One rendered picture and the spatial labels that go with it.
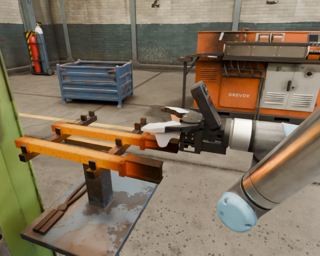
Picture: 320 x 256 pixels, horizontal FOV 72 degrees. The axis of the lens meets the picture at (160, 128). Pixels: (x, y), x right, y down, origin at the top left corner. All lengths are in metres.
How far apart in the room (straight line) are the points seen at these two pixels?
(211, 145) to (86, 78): 3.78
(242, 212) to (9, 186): 0.80
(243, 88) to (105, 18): 6.17
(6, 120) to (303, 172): 0.86
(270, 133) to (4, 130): 0.82
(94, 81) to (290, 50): 3.02
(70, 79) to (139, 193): 3.70
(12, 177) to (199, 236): 1.18
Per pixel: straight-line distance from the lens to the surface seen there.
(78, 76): 4.28
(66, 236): 0.76
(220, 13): 7.56
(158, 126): 0.50
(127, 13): 8.31
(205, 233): 1.70
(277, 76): 3.59
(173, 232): 1.67
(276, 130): 0.53
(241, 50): 3.35
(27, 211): 1.09
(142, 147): 0.60
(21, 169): 1.00
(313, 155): 0.38
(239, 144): 0.53
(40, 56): 7.80
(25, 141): 0.69
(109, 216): 0.78
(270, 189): 0.42
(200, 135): 0.53
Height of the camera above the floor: 1.26
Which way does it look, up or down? 24 degrees down
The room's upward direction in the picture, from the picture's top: straight up
